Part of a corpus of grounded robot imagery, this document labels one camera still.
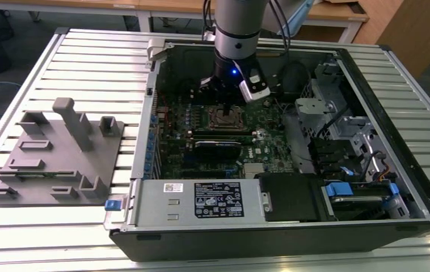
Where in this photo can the wooden desk white legs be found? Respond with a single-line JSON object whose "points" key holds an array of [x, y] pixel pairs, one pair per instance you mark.
{"points": [[67, 3], [335, 15]]}

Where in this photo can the black graphics card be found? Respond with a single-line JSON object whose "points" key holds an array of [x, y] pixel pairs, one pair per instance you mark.
{"points": [[215, 153]]}

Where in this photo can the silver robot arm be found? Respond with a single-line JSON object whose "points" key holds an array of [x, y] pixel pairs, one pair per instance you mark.
{"points": [[237, 17]]}

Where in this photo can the grey parts rack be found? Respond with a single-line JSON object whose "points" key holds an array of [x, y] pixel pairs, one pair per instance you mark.
{"points": [[67, 170]]}

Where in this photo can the green motherboard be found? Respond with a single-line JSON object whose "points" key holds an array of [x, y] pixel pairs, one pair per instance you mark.
{"points": [[271, 147]]}

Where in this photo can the silver disk bay cage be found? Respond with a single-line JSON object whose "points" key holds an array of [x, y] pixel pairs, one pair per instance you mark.
{"points": [[312, 110]]}

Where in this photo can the black PC case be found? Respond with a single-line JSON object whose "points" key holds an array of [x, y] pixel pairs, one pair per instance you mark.
{"points": [[237, 246]]}

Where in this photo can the CPU socket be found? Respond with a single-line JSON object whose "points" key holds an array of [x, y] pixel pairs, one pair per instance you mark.
{"points": [[212, 128]]}

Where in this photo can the blue disk carrier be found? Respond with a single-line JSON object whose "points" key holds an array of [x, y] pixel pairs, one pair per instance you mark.
{"points": [[338, 188]]}

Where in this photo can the silver chipset heat sink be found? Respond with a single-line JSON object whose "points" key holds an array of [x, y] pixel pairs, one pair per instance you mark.
{"points": [[253, 167]]}

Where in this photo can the blue case latch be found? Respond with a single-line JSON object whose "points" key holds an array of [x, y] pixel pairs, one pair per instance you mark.
{"points": [[112, 205]]}

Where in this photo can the silver power supply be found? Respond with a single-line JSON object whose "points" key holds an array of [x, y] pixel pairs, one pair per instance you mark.
{"points": [[153, 204]]}

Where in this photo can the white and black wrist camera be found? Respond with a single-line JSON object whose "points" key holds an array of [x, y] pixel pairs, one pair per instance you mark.
{"points": [[253, 89]]}

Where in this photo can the wooden cabinet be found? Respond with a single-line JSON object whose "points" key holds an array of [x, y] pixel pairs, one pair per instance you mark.
{"points": [[419, 28]]}

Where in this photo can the green RAM stick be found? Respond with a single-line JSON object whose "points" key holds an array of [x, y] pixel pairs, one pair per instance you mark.
{"points": [[35, 174]]}

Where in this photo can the black plastic bracket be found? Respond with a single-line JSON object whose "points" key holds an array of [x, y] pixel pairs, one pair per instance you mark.
{"points": [[328, 154]]}

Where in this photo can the silver hard disk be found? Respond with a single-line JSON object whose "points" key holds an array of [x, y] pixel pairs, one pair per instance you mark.
{"points": [[355, 199]]}

